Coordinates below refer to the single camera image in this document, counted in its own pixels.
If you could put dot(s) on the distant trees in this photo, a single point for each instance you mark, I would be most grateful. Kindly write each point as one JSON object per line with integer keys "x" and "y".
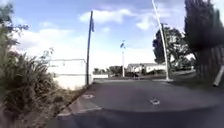
{"x": 115, "y": 70}

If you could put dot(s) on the white pole with sign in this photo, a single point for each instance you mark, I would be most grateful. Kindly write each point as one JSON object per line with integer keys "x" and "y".
{"x": 123, "y": 63}

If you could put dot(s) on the dark pole with sign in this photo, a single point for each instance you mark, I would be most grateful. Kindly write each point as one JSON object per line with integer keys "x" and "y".
{"x": 88, "y": 60}

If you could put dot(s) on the grey asphalt path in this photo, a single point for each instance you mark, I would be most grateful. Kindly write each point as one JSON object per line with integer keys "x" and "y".
{"x": 133, "y": 95}

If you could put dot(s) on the white low building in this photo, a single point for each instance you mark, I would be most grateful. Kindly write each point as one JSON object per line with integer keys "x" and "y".
{"x": 150, "y": 67}

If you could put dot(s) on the ground cover with pale rim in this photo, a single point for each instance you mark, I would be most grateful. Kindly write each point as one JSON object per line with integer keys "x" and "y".
{"x": 154, "y": 101}
{"x": 88, "y": 96}

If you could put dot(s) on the leaning pale lamp pole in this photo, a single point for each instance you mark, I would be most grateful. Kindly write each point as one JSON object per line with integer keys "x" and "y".
{"x": 163, "y": 43}

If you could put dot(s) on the dry grass verge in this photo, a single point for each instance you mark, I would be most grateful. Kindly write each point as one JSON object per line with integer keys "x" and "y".
{"x": 65, "y": 96}

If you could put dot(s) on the dark round tree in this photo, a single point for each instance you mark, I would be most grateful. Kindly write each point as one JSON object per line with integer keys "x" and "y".
{"x": 176, "y": 46}

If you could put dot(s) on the tall green bushes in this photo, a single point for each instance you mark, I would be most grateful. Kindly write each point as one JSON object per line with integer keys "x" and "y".
{"x": 23, "y": 83}

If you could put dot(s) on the wooden fence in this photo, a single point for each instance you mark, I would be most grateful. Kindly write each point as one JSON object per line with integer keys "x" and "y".
{"x": 208, "y": 63}

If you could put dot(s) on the tall dark hedge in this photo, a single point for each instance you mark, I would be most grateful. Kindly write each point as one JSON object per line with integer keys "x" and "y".
{"x": 203, "y": 23}

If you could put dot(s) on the low white wall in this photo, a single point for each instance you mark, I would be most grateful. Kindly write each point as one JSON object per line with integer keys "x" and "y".
{"x": 100, "y": 76}

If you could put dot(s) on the white wall with railing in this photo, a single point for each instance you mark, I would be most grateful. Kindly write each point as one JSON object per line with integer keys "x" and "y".
{"x": 70, "y": 80}

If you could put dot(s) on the pale slanted post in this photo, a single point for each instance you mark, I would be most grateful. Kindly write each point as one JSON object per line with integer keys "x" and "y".
{"x": 218, "y": 77}

